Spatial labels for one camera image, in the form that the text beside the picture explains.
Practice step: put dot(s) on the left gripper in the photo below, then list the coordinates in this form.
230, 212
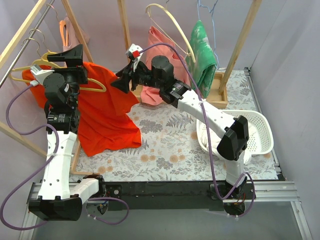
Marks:
72, 71

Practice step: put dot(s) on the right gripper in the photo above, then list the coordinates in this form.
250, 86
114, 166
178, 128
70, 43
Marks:
131, 77

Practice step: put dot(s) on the yellow plastic hanger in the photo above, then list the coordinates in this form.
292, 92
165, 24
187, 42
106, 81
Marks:
102, 88

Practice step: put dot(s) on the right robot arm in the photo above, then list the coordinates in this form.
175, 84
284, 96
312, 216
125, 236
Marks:
182, 97

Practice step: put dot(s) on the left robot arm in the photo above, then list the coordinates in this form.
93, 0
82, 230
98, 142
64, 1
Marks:
55, 200

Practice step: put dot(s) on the yellow hanger under pink garment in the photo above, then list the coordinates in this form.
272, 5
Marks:
44, 58

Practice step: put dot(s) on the orange hanger in pink garment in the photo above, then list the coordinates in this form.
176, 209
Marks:
64, 34

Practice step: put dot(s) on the cream wooden hanger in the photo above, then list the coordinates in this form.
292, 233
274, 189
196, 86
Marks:
171, 34

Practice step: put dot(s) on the salmon pink pleated garment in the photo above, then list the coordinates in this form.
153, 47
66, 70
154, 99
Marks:
164, 46

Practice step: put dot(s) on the dusty pink hanging garment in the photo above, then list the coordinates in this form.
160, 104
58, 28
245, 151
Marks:
73, 40

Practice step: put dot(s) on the green white hanging cloth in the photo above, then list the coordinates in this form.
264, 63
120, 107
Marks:
204, 67

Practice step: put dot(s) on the wooden rack with tray base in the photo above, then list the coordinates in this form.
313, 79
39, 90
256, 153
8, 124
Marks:
217, 96

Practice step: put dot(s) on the metal hanging rod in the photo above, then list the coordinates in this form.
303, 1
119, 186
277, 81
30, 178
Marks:
17, 37

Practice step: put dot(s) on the white cloth in basket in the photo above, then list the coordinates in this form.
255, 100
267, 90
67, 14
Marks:
233, 143

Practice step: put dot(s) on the black base bar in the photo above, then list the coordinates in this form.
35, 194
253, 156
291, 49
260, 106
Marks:
163, 195

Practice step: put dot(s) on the white plastic laundry basket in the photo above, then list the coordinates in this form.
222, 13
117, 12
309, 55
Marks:
260, 135

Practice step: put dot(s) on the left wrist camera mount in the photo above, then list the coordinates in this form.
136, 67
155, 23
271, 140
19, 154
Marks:
39, 73

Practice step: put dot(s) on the blue wire hanger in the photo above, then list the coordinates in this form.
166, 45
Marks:
211, 11

